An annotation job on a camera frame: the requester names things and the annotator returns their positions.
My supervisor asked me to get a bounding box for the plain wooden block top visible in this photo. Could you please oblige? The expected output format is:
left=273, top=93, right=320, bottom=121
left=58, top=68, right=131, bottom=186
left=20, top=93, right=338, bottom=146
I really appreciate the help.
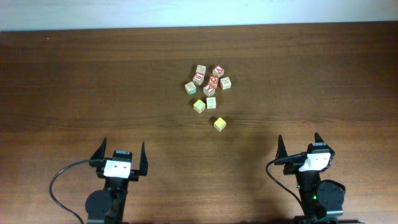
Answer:
left=195, top=65, right=206, bottom=74

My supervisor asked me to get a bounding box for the pale engraved wooden block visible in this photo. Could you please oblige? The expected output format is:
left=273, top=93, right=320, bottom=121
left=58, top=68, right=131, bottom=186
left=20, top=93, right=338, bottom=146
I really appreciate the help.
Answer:
left=206, top=97, right=216, bottom=110

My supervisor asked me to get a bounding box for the plain engraved wooden block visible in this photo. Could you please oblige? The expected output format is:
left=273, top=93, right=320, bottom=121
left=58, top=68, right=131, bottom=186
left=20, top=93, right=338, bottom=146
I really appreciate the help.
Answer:
left=220, top=77, right=231, bottom=90

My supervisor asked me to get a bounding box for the yellow number 1 block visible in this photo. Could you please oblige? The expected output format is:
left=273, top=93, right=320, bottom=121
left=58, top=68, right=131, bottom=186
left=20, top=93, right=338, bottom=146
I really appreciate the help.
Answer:
left=193, top=100, right=206, bottom=113

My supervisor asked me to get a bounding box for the yellow letter block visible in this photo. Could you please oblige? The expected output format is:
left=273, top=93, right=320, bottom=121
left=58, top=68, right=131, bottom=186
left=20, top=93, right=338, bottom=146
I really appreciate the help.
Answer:
left=213, top=117, right=226, bottom=132

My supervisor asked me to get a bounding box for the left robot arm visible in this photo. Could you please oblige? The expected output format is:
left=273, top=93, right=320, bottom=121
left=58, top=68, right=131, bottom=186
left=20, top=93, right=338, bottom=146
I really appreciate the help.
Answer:
left=85, top=139, right=149, bottom=224

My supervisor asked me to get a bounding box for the red number 6 block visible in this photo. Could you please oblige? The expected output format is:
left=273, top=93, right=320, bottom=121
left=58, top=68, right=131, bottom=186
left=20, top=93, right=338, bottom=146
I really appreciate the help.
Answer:
left=193, top=72, right=205, bottom=86

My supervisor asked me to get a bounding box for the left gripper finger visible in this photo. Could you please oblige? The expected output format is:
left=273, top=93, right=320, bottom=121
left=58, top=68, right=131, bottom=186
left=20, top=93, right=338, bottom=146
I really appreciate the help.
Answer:
left=89, top=138, right=107, bottom=167
left=139, top=142, right=149, bottom=176

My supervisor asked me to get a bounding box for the red letter A block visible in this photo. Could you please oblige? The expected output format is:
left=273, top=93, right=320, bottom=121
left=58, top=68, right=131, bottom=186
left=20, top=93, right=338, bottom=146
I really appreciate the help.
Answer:
left=212, top=65, right=224, bottom=77

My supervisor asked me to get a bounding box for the red letter Q block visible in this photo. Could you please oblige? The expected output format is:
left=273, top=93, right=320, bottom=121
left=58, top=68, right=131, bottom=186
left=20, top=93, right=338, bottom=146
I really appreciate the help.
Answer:
left=208, top=75, right=219, bottom=88

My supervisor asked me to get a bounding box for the red letter Y block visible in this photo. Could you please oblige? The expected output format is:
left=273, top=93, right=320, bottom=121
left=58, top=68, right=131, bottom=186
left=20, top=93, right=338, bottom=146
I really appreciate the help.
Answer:
left=203, top=83, right=216, bottom=97

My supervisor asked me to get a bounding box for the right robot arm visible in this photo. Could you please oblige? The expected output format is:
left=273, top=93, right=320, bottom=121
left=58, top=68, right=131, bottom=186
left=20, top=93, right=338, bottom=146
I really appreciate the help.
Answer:
left=274, top=133, right=359, bottom=224

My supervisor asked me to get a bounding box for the green edged wooden block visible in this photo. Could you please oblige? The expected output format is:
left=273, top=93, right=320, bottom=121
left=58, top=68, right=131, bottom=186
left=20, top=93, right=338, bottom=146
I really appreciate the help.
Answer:
left=184, top=82, right=197, bottom=95

